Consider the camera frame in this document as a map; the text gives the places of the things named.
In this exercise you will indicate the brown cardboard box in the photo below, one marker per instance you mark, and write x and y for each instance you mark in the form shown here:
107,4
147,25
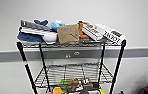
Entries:
67,34

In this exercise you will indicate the orange pack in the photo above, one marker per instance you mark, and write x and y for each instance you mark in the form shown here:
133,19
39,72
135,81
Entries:
82,33

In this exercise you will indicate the white box with dark stripes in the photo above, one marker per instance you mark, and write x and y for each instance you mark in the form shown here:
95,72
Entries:
92,32

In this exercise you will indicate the white pouch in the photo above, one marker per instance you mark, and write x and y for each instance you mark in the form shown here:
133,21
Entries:
50,37

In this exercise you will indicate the light blue toy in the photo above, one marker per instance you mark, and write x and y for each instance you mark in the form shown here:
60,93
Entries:
56,25

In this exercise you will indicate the green toy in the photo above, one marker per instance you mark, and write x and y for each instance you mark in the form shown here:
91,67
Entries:
64,83

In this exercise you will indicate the brown and white toy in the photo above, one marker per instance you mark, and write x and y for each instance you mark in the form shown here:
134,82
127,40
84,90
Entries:
87,82

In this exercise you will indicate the brown plush toy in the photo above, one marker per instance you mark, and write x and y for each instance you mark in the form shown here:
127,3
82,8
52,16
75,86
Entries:
74,85

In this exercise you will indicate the white box with large print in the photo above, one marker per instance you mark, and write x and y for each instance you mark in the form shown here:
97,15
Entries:
111,35

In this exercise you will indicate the grey striped flat pack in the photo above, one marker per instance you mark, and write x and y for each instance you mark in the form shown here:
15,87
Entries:
33,26

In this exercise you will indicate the orange yellow toy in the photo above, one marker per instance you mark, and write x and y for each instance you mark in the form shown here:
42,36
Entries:
58,90

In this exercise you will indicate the dark blue bag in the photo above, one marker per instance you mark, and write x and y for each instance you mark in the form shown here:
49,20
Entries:
28,37

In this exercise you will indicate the grey wall socket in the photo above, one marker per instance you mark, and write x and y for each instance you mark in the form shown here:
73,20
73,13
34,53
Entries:
68,56
76,53

